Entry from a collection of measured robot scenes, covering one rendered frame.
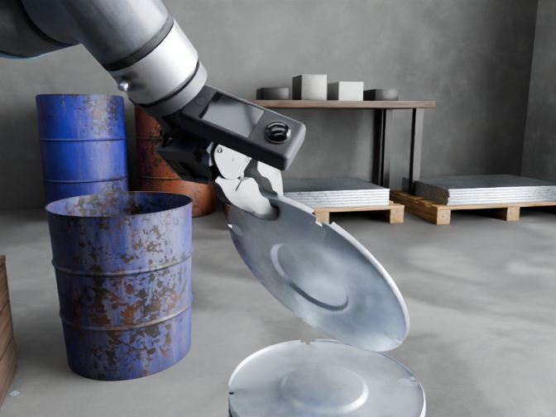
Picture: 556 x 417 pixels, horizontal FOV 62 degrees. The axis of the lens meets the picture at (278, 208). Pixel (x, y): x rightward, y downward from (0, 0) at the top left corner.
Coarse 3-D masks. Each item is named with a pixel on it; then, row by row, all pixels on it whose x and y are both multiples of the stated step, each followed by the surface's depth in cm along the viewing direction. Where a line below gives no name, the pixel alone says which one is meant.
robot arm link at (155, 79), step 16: (176, 32) 40; (160, 48) 39; (176, 48) 40; (192, 48) 42; (144, 64) 39; (160, 64) 39; (176, 64) 40; (192, 64) 42; (128, 80) 40; (144, 80) 40; (160, 80) 40; (176, 80) 41; (144, 96) 41; (160, 96) 41
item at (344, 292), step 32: (256, 224) 62; (288, 224) 57; (256, 256) 69; (288, 256) 64; (320, 256) 57; (352, 256) 52; (288, 288) 70; (320, 288) 64; (352, 288) 57; (384, 288) 52; (320, 320) 70; (352, 320) 63; (384, 320) 58
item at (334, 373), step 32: (256, 352) 80; (288, 352) 81; (320, 352) 81; (352, 352) 81; (256, 384) 71; (288, 384) 70; (320, 384) 70; (352, 384) 70; (384, 384) 71; (416, 384) 71; (256, 416) 64; (288, 416) 64; (320, 416) 64; (352, 416) 64; (384, 416) 64; (416, 416) 64
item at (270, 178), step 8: (248, 168) 53; (256, 168) 52; (264, 168) 53; (272, 168) 54; (248, 176) 57; (256, 176) 56; (264, 176) 53; (272, 176) 54; (280, 176) 55; (264, 184) 55; (272, 184) 54; (280, 184) 55; (272, 192) 55; (280, 192) 56
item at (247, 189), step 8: (240, 184) 50; (248, 184) 51; (256, 184) 52; (240, 192) 50; (248, 192) 51; (256, 192) 52; (248, 200) 51; (256, 200) 52; (264, 200) 53; (256, 208) 52; (264, 208) 54; (272, 208) 55; (256, 216) 54; (264, 216) 54; (272, 216) 55
